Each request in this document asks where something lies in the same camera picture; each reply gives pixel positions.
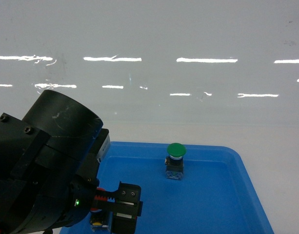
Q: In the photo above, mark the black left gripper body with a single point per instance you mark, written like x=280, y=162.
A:
x=82, y=190

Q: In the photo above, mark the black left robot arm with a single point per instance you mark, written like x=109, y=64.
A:
x=49, y=162

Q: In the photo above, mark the red mushroom push button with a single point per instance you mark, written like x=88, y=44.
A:
x=99, y=219

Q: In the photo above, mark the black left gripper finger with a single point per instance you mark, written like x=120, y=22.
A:
x=128, y=208

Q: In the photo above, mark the blue plastic tray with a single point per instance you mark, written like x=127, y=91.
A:
x=215, y=195

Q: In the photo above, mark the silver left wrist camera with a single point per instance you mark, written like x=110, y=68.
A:
x=103, y=144

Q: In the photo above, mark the green mushroom push button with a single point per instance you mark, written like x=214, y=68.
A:
x=174, y=161

